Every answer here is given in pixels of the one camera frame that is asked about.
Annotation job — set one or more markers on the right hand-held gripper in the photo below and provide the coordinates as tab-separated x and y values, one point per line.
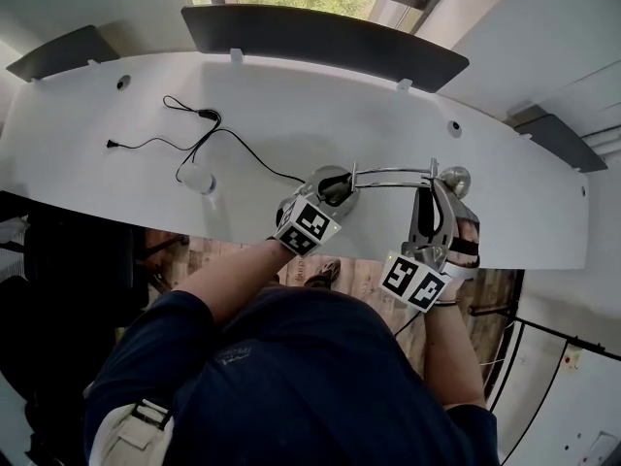
412	279

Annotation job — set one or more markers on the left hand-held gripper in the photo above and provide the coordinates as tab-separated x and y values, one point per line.
308	226

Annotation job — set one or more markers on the person's left forearm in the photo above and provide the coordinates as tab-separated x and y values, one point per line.
233	279

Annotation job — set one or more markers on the person's right forearm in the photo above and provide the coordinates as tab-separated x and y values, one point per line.
453	352

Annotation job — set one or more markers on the person's right hand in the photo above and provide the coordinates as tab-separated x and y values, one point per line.
467	236

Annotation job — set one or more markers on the person's shoe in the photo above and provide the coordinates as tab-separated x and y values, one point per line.
330	270

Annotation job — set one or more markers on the short dark divider panel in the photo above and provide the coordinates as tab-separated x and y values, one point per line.
563	139
63	51

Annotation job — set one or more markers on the long dark divider panel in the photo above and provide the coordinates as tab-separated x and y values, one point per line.
315	37

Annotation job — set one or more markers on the person's navy shirt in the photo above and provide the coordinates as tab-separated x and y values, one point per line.
291	381

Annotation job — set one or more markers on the paper sheet on whiteboard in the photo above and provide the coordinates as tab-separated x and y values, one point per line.
572	359

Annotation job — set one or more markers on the black-framed whiteboard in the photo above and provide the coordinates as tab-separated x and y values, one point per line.
533	406

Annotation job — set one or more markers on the black office chair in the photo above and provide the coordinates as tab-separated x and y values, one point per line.
73	284

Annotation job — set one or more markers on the person's beige trousers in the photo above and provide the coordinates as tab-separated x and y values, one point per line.
121	440

